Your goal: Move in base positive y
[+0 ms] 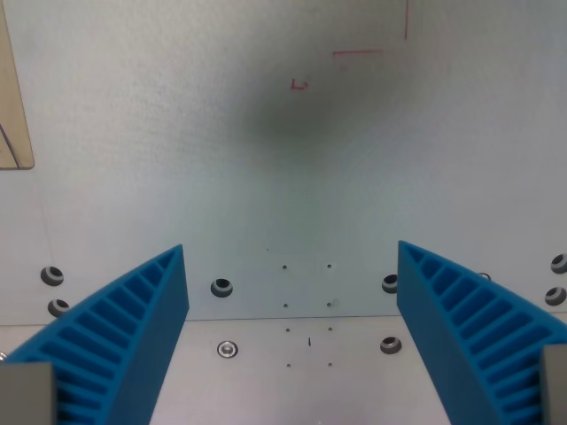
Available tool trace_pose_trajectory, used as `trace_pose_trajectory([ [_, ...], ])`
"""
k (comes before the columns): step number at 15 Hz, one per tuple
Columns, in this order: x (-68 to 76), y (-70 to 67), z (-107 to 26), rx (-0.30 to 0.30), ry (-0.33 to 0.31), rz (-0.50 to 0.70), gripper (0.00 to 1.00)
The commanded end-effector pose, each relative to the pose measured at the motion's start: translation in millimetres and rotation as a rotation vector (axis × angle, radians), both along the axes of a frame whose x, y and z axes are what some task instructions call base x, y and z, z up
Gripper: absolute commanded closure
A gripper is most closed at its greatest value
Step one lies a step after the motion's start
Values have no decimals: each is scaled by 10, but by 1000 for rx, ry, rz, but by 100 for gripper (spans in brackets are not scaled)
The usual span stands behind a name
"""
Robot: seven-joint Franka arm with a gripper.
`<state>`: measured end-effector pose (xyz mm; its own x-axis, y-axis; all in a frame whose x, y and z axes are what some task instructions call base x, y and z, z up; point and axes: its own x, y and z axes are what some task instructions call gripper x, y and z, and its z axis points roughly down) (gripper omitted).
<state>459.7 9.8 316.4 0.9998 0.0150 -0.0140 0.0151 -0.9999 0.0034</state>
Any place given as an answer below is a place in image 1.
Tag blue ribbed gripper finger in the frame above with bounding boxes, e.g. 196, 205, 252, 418
0, 243, 190, 425
396, 240, 567, 425

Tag light wooden board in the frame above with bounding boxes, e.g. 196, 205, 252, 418
0, 0, 35, 172

